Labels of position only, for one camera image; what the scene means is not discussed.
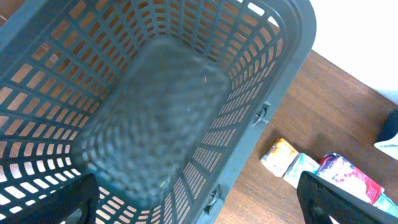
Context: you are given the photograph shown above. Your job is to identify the orange snack packet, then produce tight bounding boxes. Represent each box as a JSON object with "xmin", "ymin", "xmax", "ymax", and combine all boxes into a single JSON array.
[{"xmin": 261, "ymin": 138, "xmax": 299, "ymax": 177}]

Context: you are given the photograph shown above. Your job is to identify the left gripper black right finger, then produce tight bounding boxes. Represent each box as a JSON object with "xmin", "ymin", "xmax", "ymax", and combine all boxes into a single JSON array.
[{"xmin": 297, "ymin": 171, "xmax": 397, "ymax": 224}]

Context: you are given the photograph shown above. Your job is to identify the grey plastic mesh basket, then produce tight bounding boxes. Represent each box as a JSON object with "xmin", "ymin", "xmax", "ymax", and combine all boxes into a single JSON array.
[{"xmin": 1, "ymin": 0, "xmax": 317, "ymax": 223}]

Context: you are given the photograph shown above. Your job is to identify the teal green snack packet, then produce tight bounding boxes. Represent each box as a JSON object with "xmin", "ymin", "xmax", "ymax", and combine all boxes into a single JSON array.
[{"xmin": 283, "ymin": 153, "xmax": 397, "ymax": 217}]

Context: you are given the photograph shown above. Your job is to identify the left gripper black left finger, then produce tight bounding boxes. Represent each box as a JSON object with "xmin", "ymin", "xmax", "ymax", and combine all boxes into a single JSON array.
[{"xmin": 1, "ymin": 174, "xmax": 100, "ymax": 224}]

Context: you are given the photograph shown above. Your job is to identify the red purple snack packet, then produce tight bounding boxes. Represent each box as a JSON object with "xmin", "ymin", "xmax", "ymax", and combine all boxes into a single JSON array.
[{"xmin": 317, "ymin": 153, "xmax": 384, "ymax": 205}]

